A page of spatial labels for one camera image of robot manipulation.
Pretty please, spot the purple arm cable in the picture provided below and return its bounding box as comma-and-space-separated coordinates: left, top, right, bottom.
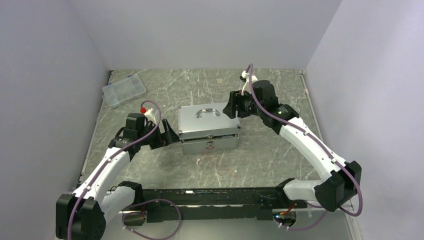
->
239, 63, 364, 232
67, 99, 182, 240

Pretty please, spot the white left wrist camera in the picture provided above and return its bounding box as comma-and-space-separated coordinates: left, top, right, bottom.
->
140, 107, 160, 125

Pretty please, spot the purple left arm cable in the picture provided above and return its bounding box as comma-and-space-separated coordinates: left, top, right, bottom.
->
67, 99, 182, 240

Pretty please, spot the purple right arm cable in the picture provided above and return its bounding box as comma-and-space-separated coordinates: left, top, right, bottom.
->
239, 63, 364, 232

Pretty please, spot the grey metal medicine case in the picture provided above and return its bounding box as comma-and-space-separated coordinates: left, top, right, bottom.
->
177, 102, 241, 155

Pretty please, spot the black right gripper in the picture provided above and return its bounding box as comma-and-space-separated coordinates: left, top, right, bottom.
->
222, 87, 265, 119

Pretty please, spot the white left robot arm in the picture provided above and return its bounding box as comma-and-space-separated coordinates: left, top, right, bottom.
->
55, 111, 180, 240

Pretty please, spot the clear plastic compartment box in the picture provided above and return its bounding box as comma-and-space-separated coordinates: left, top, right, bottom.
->
102, 74, 147, 108

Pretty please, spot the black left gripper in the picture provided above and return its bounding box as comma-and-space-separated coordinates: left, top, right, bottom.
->
138, 118, 181, 150

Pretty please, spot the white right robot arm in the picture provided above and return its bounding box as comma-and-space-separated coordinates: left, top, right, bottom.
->
223, 80, 362, 212

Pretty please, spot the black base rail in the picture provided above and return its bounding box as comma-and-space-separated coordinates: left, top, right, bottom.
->
125, 187, 307, 223

